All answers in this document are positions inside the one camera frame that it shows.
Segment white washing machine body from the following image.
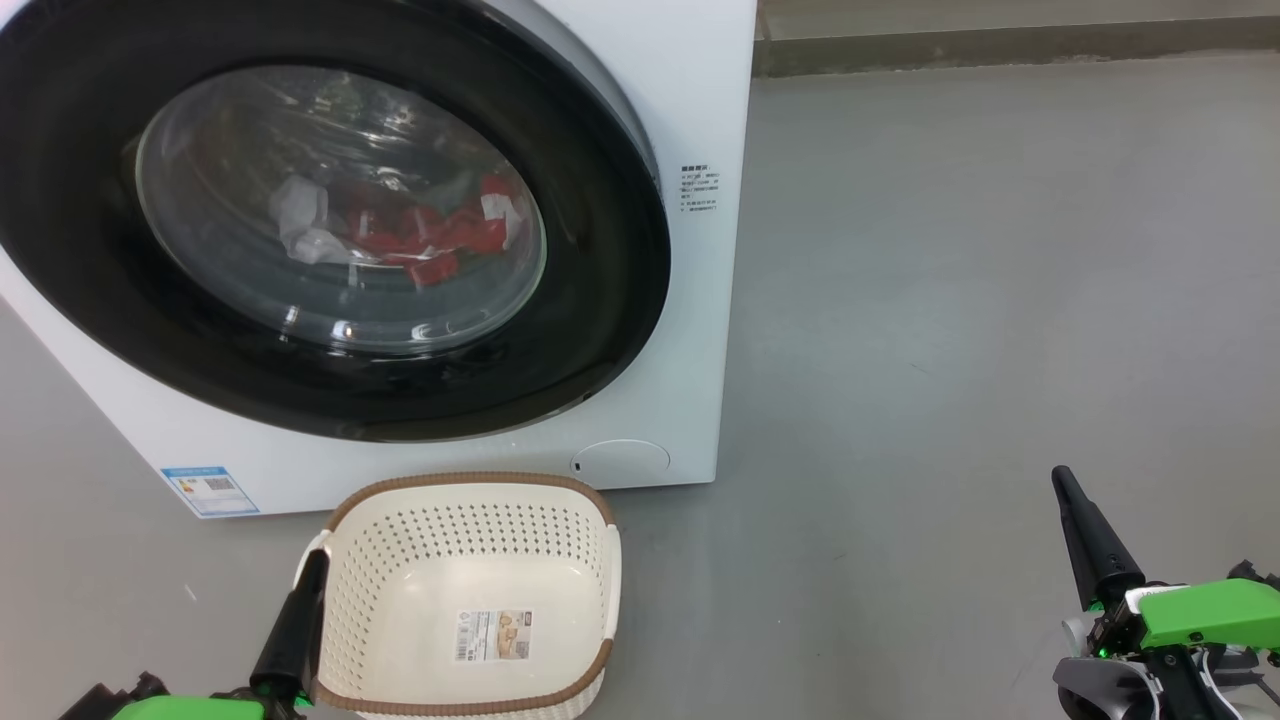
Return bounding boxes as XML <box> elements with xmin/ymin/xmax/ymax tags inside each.
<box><xmin>0</xmin><ymin>0</ymin><xmax>758</xmax><ymax>519</ymax></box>

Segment cream perforated basket brown rim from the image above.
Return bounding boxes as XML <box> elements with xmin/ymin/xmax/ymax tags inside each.
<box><xmin>293</xmin><ymin>472</ymin><xmax>623</xmax><ymax>719</ymax></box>

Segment grey baseboard strip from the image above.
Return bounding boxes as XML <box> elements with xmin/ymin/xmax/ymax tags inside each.
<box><xmin>753</xmin><ymin>15</ymin><xmax>1280</xmax><ymax>79</ymax></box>

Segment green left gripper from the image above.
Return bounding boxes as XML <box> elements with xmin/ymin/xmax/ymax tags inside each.
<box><xmin>110</xmin><ymin>548</ymin><xmax>331</xmax><ymax>720</ymax></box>

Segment paper product label sticker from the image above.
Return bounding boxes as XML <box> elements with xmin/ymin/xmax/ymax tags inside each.
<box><xmin>455</xmin><ymin>609</ymin><xmax>534</xmax><ymax>663</ymax></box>

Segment washing machine glass door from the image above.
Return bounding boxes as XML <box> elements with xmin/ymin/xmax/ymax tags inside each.
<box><xmin>0</xmin><ymin>0</ymin><xmax>672</xmax><ymax>444</ymax></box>

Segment red and white clothes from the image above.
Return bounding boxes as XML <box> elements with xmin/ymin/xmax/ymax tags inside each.
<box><xmin>268</xmin><ymin>172</ymin><xmax>523</xmax><ymax>289</ymax></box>

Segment round white filter cover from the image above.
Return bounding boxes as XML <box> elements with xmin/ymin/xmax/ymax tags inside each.
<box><xmin>570</xmin><ymin>439</ymin><xmax>672</xmax><ymax>488</ymax></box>

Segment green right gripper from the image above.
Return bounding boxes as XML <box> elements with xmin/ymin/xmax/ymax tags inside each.
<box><xmin>1050</xmin><ymin>465</ymin><xmax>1280</xmax><ymax>661</ymax></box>

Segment blue energy label sticker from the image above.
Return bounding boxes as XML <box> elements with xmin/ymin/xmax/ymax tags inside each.
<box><xmin>161</xmin><ymin>465</ymin><xmax>261</xmax><ymax>518</ymax></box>

